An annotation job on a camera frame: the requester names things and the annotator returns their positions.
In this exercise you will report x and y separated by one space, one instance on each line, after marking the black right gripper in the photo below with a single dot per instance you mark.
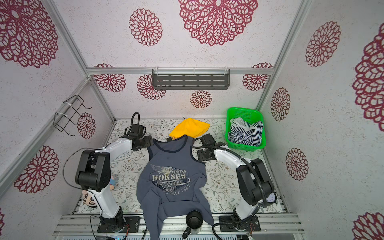
202 148

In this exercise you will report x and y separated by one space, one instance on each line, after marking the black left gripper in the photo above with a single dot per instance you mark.
149 142

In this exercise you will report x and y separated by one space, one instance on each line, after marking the grey blue tank top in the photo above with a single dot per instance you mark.
170 184

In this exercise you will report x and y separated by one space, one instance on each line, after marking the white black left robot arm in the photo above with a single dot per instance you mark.
94 175

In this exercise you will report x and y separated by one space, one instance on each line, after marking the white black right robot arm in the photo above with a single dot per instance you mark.
254 181

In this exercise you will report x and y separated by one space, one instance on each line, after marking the striped tank top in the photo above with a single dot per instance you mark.
244 133

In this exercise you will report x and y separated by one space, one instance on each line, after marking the yellow fabric hat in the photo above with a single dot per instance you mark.
190 127

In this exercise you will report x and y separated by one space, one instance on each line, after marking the green plastic basket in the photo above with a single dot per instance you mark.
250 116

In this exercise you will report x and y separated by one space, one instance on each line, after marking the black mug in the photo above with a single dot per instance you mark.
194 221

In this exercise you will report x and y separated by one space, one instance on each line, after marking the cartoon boy plush doll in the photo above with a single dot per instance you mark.
88 198

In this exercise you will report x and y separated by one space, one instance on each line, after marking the round pressure gauge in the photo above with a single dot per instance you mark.
271 199

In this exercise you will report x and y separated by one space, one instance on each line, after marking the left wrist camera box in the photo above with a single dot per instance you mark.
136 131

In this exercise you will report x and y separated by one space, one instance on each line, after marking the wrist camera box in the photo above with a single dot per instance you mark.
207 140
136 131

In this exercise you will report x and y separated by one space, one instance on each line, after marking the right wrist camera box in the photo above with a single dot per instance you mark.
207 140

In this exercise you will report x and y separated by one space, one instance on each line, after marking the grey wall shelf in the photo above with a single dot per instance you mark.
191 80

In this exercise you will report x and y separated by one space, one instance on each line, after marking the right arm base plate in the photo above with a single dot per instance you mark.
232 224

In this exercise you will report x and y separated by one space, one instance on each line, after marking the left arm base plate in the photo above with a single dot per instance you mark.
130 225

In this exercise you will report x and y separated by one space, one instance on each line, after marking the black wire wall rack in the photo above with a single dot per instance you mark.
63 118

